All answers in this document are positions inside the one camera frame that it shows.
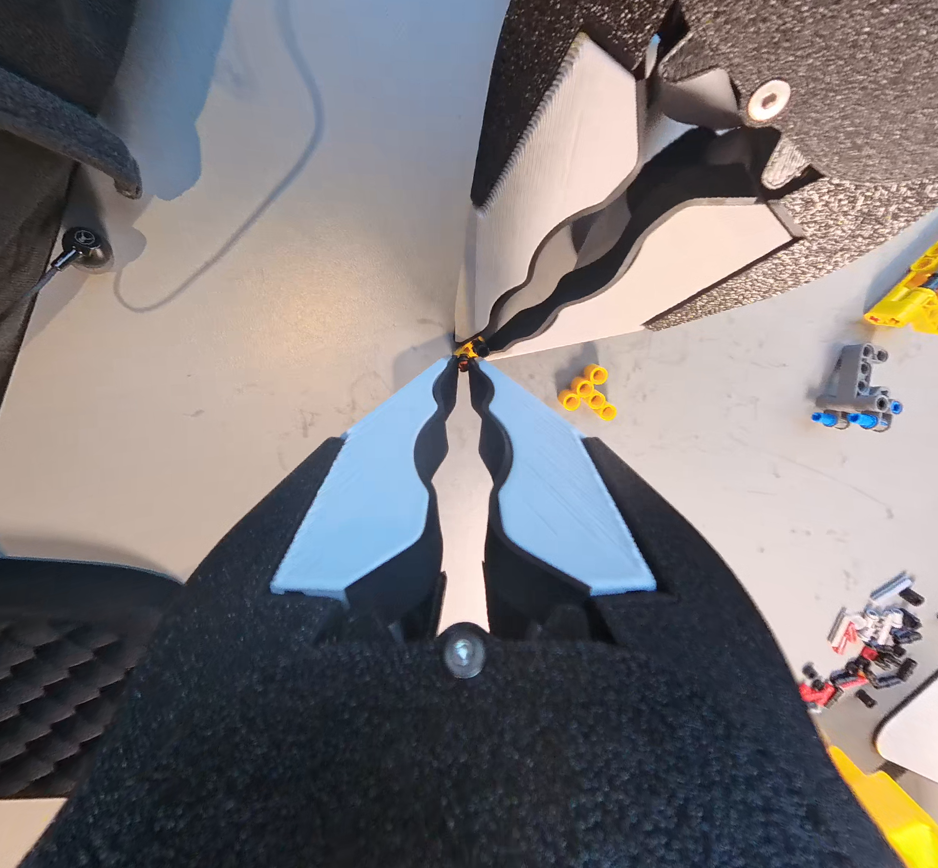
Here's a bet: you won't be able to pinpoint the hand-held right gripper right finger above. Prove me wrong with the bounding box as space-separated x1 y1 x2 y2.
469 357 658 596

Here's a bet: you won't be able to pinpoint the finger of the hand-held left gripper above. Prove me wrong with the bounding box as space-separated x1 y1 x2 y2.
484 197 801 362
453 31 664 348

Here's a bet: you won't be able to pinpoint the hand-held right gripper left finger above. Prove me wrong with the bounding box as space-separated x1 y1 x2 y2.
269 357 459 598

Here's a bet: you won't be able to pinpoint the yellow multi-ring connector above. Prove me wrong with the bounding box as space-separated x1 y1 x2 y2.
557 364 618 420

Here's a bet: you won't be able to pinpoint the grey angled beam assembly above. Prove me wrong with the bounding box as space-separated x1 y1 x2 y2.
811 344 904 433

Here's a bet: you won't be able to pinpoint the yellow beam assembly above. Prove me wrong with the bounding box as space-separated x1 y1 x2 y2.
863 241 938 335

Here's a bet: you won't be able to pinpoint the small grey connector blue pins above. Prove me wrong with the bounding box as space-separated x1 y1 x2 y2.
843 391 904 433

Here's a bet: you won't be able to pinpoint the pile of red black parts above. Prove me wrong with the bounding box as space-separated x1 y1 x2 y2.
797 573 926 711

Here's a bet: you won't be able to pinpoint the yellow parts bin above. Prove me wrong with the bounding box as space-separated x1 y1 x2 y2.
828 743 938 868

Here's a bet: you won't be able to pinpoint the person's torso black hoodie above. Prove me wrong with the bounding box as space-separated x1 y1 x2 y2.
0 0 158 400

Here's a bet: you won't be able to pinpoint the thin grey cable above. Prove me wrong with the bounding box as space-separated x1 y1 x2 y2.
113 0 325 313

